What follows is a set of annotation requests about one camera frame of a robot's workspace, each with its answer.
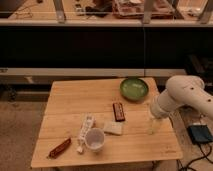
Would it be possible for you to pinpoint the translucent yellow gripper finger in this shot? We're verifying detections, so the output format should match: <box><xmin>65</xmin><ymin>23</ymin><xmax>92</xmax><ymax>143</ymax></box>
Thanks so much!
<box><xmin>146</xmin><ymin>103</ymin><xmax>151</xmax><ymax>118</ymax></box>
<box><xmin>148</xmin><ymin>117</ymin><xmax>155</xmax><ymax>135</ymax></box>

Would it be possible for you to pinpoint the white ceramic cup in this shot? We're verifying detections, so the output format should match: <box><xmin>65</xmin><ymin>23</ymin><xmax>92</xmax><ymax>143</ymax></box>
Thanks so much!
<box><xmin>85</xmin><ymin>128</ymin><xmax>105</xmax><ymax>152</ymax></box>

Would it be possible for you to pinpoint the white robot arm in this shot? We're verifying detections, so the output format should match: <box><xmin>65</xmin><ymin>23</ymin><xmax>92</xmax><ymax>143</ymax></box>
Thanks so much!
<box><xmin>147</xmin><ymin>75</ymin><xmax>213</xmax><ymax>135</ymax></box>

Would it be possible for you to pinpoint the green ceramic bowl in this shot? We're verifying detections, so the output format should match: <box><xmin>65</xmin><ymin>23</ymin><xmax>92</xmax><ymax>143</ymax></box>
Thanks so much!
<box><xmin>120</xmin><ymin>78</ymin><xmax>149</xmax><ymax>101</ymax></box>

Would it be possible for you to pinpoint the dark brown chocolate bar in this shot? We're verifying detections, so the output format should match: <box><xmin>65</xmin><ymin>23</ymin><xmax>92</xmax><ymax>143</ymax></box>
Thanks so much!
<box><xmin>113</xmin><ymin>103</ymin><xmax>125</xmax><ymax>122</ymax></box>

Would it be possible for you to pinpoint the white sponge block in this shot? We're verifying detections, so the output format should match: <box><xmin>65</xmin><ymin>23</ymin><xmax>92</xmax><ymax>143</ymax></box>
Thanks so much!
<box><xmin>103</xmin><ymin>121</ymin><xmax>123</xmax><ymax>135</ymax></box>

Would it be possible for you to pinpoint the black power adapter box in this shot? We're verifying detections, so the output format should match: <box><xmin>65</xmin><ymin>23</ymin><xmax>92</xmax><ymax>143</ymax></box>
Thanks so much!
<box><xmin>187</xmin><ymin>125</ymin><xmax>213</xmax><ymax>144</ymax></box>

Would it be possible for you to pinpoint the wooden table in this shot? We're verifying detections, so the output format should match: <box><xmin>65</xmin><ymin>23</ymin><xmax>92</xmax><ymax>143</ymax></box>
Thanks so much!
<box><xmin>31</xmin><ymin>78</ymin><xmax>182</xmax><ymax>168</ymax></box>

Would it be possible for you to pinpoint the red-brown snack bar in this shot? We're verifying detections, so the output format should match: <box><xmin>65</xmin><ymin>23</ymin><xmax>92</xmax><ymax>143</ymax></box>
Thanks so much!
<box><xmin>48</xmin><ymin>138</ymin><xmax>71</xmax><ymax>159</ymax></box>

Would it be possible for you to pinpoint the black floor cable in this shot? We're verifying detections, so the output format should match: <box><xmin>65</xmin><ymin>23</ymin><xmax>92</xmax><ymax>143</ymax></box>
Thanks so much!
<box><xmin>176</xmin><ymin>142</ymin><xmax>213</xmax><ymax>171</ymax></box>

